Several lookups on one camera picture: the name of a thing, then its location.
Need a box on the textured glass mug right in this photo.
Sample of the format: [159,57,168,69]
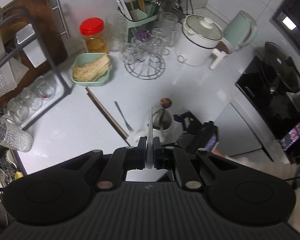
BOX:
[158,12,179,47]

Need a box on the wooden chopstick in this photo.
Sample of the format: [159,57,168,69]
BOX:
[84,87,129,138]

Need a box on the bundle of dried noodles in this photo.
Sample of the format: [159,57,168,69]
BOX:
[72,54,110,82]

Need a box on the red lidded plastic jar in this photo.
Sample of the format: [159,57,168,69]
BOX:
[79,17,108,53]

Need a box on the small upturned drinking glass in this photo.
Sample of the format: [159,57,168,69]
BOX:
[7,98,29,121]

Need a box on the wooden cutting board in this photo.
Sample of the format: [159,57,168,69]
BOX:
[0,0,68,110]

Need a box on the purple lid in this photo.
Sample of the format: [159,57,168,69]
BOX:
[135,28,151,42]

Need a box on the white ceramic jar with handle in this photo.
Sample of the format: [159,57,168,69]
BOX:
[134,107,183,144]

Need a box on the green utensil holder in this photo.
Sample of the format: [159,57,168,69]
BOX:
[115,0,159,42]

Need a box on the mint green electric kettle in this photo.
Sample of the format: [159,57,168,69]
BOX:
[223,10,257,51]

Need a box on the black wok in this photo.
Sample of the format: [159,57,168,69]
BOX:
[261,41,300,94]

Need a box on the black dish rack frame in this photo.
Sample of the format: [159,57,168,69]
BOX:
[0,4,73,131]

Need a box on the textured glass pitcher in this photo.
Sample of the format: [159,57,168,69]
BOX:
[106,14,127,52]

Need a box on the green plastic basket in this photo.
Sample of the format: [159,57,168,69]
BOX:
[71,53,112,87]

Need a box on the copper coloured small spoon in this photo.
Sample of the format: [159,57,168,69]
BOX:
[159,98,172,131]

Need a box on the small steel fork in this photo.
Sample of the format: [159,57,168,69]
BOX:
[114,101,134,133]

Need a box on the wire glass drying rack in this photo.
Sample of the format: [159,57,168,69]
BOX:
[118,28,171,81]

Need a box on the black induction cooktop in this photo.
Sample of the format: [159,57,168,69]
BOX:
[236,56,300,139]

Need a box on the tall textured glass mug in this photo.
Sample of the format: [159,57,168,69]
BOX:
[0,114,33,152]

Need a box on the white electric cooker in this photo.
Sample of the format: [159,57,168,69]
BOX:
[174,15,226,70]

